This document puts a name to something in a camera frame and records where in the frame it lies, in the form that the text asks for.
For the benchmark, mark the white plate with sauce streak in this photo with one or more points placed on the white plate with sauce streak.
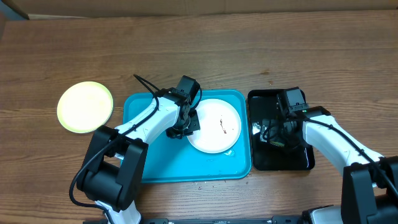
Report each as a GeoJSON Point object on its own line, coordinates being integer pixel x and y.
{"type": "Point", "coordinates": [220, 127]}

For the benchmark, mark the yellow plate with sauce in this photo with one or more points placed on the yellow plate with sauce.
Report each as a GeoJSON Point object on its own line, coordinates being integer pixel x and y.
{"type": "Point", "coordinates": [84, 107]}

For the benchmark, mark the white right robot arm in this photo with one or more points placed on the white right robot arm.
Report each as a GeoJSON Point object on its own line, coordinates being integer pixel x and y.
{"type": "Point", "coordinates": [369, 187]}

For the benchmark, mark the black plastic tray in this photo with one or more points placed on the black plastic tray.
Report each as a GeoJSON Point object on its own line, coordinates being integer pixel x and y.
{"type": "Point", "coordinates": [262, 104]}

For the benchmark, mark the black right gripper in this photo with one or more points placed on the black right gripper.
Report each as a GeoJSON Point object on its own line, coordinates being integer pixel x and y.
{"type": "Point", "coordinates": [277, 127]}

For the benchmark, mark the green yellow sponge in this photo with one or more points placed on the green yellow sponge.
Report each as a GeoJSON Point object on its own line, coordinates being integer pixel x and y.
{"type": "Point", "coordinates": [278, 143]}

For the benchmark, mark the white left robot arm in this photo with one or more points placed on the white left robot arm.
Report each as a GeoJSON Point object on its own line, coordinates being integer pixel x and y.
{"type": "Point", "coordinates": [113, 166]}

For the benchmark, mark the teal plastic tray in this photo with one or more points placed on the teal plastic tray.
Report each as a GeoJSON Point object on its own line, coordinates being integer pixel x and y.
{"type": "Point", "coordinates": [176, 160]}

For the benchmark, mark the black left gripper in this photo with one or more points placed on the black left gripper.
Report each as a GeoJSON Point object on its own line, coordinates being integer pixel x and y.
{"type": "Point", "coordinates": [194, 126]}

